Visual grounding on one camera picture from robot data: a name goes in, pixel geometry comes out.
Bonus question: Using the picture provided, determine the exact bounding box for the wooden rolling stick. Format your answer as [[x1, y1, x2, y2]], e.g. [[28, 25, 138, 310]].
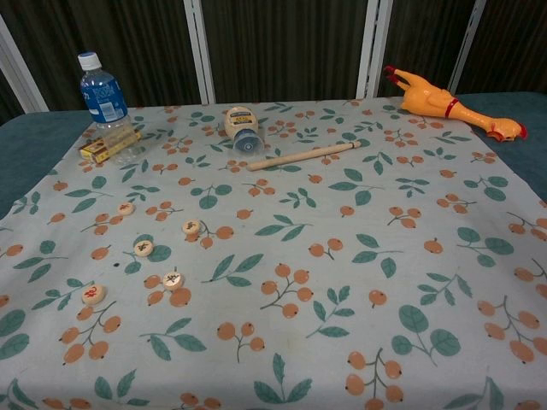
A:
[[246, 142, 358, 173]]

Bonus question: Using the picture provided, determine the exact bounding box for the floral fruit print tablecloth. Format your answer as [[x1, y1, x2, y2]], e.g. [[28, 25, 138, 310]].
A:
[[0, 98, 547, 410]]

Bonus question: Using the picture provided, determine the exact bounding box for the teal table cover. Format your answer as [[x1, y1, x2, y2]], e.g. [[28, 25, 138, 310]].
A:
[[0, 91, 547, 221]]

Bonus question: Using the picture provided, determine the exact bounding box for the yellow rubber chicken toy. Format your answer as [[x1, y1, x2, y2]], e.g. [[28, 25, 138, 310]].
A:
[[382, 65, 529, 143]]

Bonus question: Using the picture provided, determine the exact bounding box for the cream mayonnaise squeeze bottle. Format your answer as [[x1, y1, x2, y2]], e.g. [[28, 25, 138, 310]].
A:
[[224, 105, 262, 154]]

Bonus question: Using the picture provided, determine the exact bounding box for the clear water bottle blue label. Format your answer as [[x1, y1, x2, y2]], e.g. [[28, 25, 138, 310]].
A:
[[77, 51, 146, 166]]

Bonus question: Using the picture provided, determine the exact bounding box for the small yellow cardboard box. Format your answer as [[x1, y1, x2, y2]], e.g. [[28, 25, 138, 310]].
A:
[[78, 127, 143, 164]]

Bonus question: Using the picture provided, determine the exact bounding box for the white partition frame post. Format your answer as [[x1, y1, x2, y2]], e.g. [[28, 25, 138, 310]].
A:
[[0, 12, 49, 114], [183, 0, 216, 105], [452, 0, 488, 96], [356, 0, 393, 99]]

